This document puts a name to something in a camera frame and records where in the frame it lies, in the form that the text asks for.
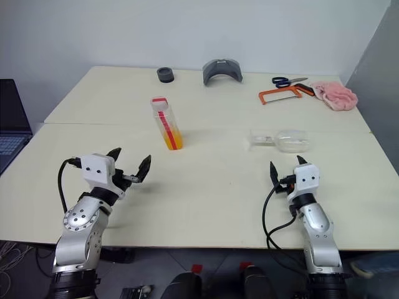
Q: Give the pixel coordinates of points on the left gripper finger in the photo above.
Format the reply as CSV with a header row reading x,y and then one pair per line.
x,y
114,154
144,168

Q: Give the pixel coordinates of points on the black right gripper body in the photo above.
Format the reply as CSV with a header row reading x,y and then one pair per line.
x,y
285,187

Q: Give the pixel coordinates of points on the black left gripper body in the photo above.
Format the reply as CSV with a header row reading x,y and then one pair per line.
x,y
121,182

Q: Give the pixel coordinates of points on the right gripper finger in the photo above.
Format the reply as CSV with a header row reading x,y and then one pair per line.
x,y
274,174
301,160

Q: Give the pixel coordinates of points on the clear plastic bottle orange liquid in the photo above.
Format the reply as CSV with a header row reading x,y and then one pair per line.
x,y
170,130

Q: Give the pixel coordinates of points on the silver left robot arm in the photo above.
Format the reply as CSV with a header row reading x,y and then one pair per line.
x,y
78,218

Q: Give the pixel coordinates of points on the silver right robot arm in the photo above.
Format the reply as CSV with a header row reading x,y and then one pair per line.
x,y
318,224

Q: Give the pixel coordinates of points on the white red bottle cap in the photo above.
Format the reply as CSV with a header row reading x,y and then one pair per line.
x,y
159,103

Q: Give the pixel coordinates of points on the pink cloth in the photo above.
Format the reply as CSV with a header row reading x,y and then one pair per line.
x,y
336,96

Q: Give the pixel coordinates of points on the orange hacksaw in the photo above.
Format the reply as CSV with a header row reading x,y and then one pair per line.
x,y
274,92

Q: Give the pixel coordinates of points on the red tag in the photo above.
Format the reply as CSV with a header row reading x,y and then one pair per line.
x,y
245,265
196,268

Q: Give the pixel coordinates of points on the black round container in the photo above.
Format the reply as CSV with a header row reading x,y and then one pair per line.
x,y
165,75

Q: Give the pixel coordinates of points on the dark rounded shape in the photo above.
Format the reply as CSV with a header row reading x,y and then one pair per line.
x,y
184,286
257,283

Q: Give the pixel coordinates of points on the grey partition panel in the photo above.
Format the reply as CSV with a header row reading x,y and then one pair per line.
x,y
377,93

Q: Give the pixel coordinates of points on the dark laptop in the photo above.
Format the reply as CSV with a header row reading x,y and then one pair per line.
x,y
12,109

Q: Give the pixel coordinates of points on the grey cap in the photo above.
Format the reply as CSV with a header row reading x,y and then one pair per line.
x,y
209,73

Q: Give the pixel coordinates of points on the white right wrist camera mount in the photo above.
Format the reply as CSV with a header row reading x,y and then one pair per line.
x,y
307,179

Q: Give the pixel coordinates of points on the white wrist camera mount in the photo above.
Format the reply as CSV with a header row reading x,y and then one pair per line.
x,y
307,179
95,169

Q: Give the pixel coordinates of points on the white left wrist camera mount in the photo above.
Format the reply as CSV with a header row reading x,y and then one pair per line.
x,y
95,169

